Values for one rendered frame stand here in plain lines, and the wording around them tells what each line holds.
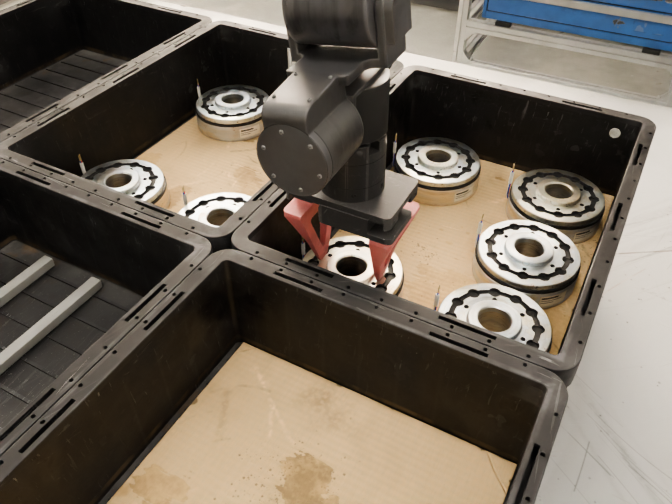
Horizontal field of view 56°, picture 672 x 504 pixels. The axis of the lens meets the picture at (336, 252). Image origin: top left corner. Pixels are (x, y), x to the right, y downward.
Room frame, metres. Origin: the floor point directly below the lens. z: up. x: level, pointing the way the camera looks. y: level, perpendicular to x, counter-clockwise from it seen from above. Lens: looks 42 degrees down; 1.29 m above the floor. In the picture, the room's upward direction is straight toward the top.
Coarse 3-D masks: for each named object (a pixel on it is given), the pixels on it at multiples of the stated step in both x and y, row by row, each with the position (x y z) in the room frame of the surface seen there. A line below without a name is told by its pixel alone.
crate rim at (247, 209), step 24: (216, 24) 0.88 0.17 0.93; (240, 24) 0.88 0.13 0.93; (168, 48) 0.80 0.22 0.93; (144, 72) 0.75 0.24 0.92; (96, 96) 0.68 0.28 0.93; (48, 120) 0.62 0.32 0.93; (0, 144) 0.57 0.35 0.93; (48, 168) 0.53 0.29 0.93; (96, 192) 0.48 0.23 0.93; (120, 192) 0.48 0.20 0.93; (264, 192) 0.49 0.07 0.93; (168, 216) 0.45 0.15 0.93; (240, 216) 0.45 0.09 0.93; (216, 240) 0.42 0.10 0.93
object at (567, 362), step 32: (512, 96) 0.68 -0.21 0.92; (544, 96) 0.67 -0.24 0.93; (640, 128) 0.61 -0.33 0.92; (640, 160) 0.54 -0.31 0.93; (256, 224) 0.44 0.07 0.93; (608, 224) 0.44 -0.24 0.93; (256, 256) 0.40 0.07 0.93; (288, 256) 0.39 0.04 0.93; (608, 256) 0.39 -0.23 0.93; (352, 288) 0.36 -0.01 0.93; (448, 320) 0.32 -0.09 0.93; (576, 320) 0.32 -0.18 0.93; (512, 352) 0.29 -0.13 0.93; (544, 352) 0.29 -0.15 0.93; (576, 352) 0.29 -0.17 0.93
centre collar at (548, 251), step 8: (520, 232) 0.50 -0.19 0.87; (528, 232) 0.50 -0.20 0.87; (512, 240) 0.49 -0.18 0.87; (520, 240) 0.49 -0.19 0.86; (528, 240) 0.49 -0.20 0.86; (536, 240) 0.49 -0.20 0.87; (544, 240) 0.49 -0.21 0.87; (504, 248) 0.48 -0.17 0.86; (512, 248) 0.48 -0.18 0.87; (544, 248) 0.48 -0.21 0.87; (552, 248) 0.48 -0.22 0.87; (512, 256) 0.47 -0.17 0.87; (520, 256) 0.46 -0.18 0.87; (544, 256) 0.46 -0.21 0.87; (552, 256) 0.47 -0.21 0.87; (520, 264) 0.46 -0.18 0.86; (528, 264) 0.46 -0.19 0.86; (536, 264) 0.45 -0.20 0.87; (544, 264) 0.46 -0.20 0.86
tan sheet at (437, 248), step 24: (504, 168) 0.67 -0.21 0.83; (480, 192) 0.62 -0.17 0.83; (504, 192) 0.62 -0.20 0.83; (432, 216) 0.57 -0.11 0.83; (456, 216) 0.57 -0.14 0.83; (480, 216) 0.57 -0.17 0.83; (504, 216) 0.57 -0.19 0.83; (408, 240) 0.53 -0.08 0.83; (432, 240) 0.53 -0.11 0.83; (456, 240) 0.53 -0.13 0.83; (408, 264) 0.49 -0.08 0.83; (432, 264) 0.49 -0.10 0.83; (456, 264) 0.49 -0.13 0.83; (408, 288) 0.46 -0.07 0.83; (432, 288) 0.46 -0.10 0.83; (456, 288) 0.46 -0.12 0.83; (576, 288) 0.46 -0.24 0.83; (552, 312) 0.42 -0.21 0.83; (552, 336) 0.39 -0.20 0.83
